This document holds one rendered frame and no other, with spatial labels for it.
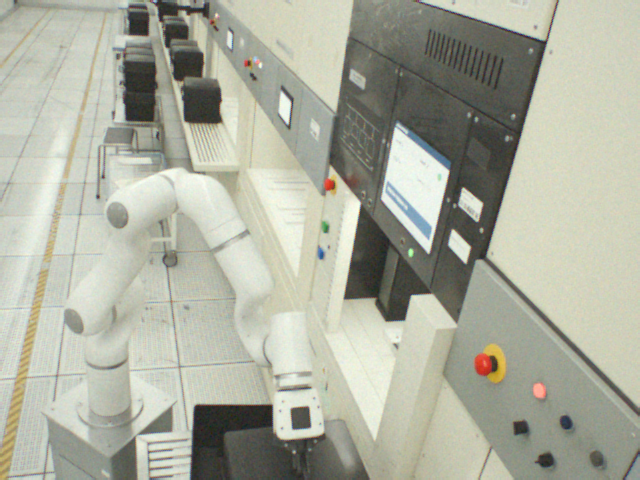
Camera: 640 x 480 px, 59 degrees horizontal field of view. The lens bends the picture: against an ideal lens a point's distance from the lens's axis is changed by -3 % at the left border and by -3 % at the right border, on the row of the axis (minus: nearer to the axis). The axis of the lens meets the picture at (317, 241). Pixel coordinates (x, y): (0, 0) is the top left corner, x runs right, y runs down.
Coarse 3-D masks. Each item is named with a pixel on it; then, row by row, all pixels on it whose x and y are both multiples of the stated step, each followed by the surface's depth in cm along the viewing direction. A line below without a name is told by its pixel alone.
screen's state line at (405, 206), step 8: (392, 192) 143; (392, 200) 143; (400, 200) 139; (400, 208) 139; (408, 208) 135; (408, 216) 135; (416, 216) 131; (416, 224) 131; (424, 224) 128; (424, 232) 128
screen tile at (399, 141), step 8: (400, 136) 138; (400, 144) 138; (408, 144) 134; (400, 152) 138; (408, 152) 134; (416, 152) 130; (392, 160) 143; (408, 160) 134; (392, 168) 143; (400, 168) 138; (408, 168) 134; (392, 176) 143; (400, 176) 139; (408, 176) 135; (400, 184) 139; (408, 184) 135
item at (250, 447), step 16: (240, 432) 129; (256, 432) 129; (272, 432) 130; (336, 432) 133; (224, 448) 127; (240, 448) 125; (256, 448) 125; (272, 448) 126; (320, 448) 128; (336, 448) 128; (352, 448) 129; (224, 464) 128; (240, 464) 121; (256, 464) 121; (272, 464) 122; (288, 464) 123; (304, 464) 119; (320, 464) 124; (336, 464) 124; (352, 464) 125
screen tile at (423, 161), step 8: (424, 160) 127; (424, 168) 127; (432, 168) 124; (424, 176) 127; (432, 176) 124; (416, 184) 131; (432, 184) 124; (440, 184) 121; (416, 192) 131; (424, 192) 127; (432, 192) 124; (440, 192) 121; (416, 200) 131; (424, 200) 128; (432, 200) 124; (424, 208) 128; (432, 208) 124; (432, 216) 124
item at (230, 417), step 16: (208, 416) 154; (224, 416) 155; (240, 416) 155; (256, 416) 156; (272, 416) 157; (208, 432) 157; (224, 432) 157; (192, 448) 138; (208, 448) 159; (192, 464) 134; (208, 464) 155
